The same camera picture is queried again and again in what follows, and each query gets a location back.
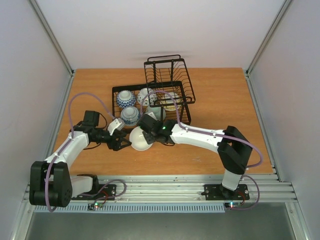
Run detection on red patterned bowl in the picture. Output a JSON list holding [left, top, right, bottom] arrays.
[[116, 90, 136, 109]]

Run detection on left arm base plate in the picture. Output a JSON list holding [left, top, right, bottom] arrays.
[[79, 184, 117, 200]]

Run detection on pale green bowl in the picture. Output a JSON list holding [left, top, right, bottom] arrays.
[[145, 106, 166, 121]]

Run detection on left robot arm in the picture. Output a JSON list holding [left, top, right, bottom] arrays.
[[29, 110, 131, 211]]

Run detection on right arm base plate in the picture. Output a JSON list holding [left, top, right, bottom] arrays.
[[201, 184, 250, 201]]

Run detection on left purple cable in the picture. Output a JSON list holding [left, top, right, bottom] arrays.
[[46, 91, 128, 213]]

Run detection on bottom bowl of stack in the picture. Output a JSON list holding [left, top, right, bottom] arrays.
[[129, 127, 153, 151]]

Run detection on grey slotted cable duct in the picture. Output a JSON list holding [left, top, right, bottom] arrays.
[[33, 202, 226, 214]]

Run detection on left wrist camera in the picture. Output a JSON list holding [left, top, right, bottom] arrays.
[[107, 118, 125, 136]]

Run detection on purple cable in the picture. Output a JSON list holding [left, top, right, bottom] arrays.
[[46, 91, 128, 213], [141, 90, 264, 210]]

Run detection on white bowl black diamonds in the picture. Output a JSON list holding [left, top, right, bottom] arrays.
[[137, 87, 158, 107]]

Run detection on controller board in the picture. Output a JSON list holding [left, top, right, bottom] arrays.
[[224, 201, 244, 209], [87, 202, 104, 211]]

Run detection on black wire dish rack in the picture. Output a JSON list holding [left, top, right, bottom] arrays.
[[112, 54, 196, 125]]

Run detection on blue floral bowl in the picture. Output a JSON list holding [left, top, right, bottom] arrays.
[[120, 106, 141, 127]]

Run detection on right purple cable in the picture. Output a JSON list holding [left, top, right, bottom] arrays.
[[141, 90, 264, 210]]

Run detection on right controller board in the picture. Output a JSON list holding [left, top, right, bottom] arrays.
[[224, 201, 244, 209]]

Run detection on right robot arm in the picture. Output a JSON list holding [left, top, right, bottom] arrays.
[[137, 114, 253, 198]]

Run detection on yellow sun pattern bowl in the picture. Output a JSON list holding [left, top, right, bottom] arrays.
[[160, 92, 182, 112]]

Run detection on left controller board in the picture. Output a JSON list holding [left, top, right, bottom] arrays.
[[87, 202, 104, 211]]

